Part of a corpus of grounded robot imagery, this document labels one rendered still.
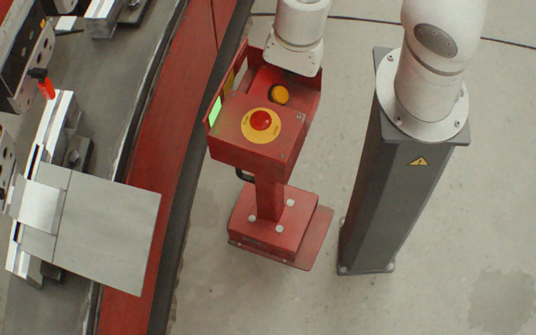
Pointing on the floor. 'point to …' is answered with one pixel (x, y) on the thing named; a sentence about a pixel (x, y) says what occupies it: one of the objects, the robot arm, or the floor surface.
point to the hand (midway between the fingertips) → (290, 70)
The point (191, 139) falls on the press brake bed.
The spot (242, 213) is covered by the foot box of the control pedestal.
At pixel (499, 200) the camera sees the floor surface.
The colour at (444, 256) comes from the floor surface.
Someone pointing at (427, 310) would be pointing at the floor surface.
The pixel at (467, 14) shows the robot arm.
